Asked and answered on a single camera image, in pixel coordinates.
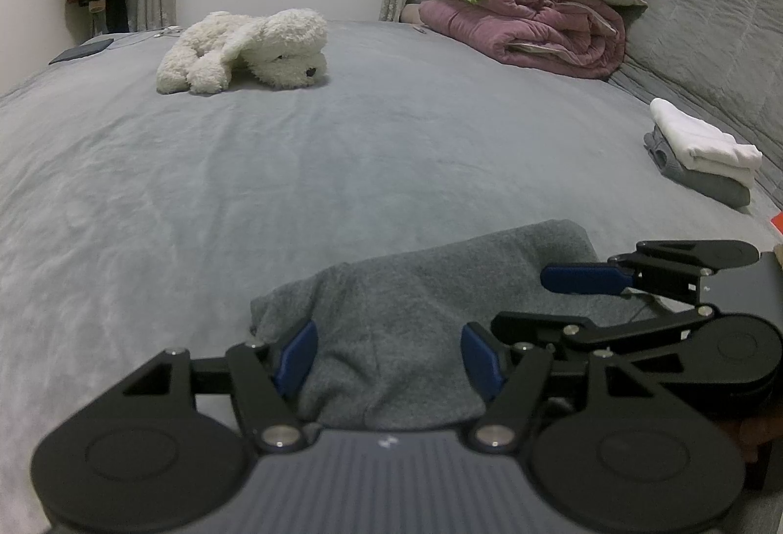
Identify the light grey bed sheet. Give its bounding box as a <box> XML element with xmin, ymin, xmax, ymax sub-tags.
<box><xmin>0</xmin><ymin>17</ymin><xmax>783</xmax><ymax>534</ymax></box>

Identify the folded white garment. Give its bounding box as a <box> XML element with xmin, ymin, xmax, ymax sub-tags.
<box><xmin>649</xmin><ymin>97</ymin><xmax>763</xmax><ymax>186</ymax></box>

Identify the dark tablet on bed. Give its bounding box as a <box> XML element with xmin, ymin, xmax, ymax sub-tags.
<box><xmin>49</xmin><ymin>38</ymin><xmax>115</xmax><ymax>66</ymax></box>

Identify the white plush dog toy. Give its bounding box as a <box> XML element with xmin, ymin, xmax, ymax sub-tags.
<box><xmin>156</xmin><ymin>8</ymin><xmax>330</xmax><ymax>95</ymax></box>

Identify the folded grey garment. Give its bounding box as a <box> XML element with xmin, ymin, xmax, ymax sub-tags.
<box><xmin>642</xmin><ymin>124</ymin><xmax>752</xmax><ymax>208</ymax></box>

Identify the grey t-shirt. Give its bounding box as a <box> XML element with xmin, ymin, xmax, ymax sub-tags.
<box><xmin>250</xmin><ymin>219</ymin><xmax>599</xmax><ymax>430</ymax></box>

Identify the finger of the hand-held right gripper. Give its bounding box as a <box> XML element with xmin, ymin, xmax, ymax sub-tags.
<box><xmin>491</xmin><ymin>304</ymin><xmax>719</xmax><ymax>357</ymax></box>
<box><xmin>540</xmin><ymin>239</ymin><xmax>760</xmax><ymax>302</ymax></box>

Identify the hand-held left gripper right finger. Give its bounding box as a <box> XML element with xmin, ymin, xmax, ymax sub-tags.
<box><xmin>460</xmin><ymin>323</ymin><xmax>658</xmax><ymax>452</ymax></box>

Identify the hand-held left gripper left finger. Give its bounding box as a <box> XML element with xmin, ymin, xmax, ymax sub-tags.
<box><xmin>122</xmin><ymin>320</ymin><xmax>320</xmax><ymax>452</ymax></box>

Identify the pink folded quilt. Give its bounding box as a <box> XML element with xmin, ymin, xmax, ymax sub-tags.
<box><xmin>417</xmin><ymin>0</ymin><xmax>628</xmax><ymax>80</ymax></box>

